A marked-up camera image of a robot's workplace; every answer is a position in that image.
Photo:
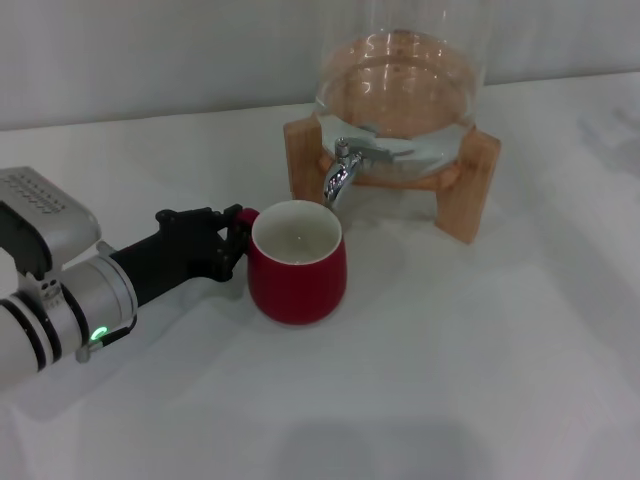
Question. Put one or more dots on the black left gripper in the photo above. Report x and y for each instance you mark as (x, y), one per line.
(180, 250)

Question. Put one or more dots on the red ceramic cup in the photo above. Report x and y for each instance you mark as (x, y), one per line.
(300, 285)

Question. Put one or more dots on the wooden dispenser stand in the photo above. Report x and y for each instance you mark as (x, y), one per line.
(462, 190)

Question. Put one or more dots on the chrome faucet tap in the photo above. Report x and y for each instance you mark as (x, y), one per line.
(337, 177)

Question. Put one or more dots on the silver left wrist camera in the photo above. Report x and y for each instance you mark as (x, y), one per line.
(45, 215)

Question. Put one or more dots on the clear glass dispenser jar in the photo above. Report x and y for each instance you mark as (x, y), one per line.
(400, 75)

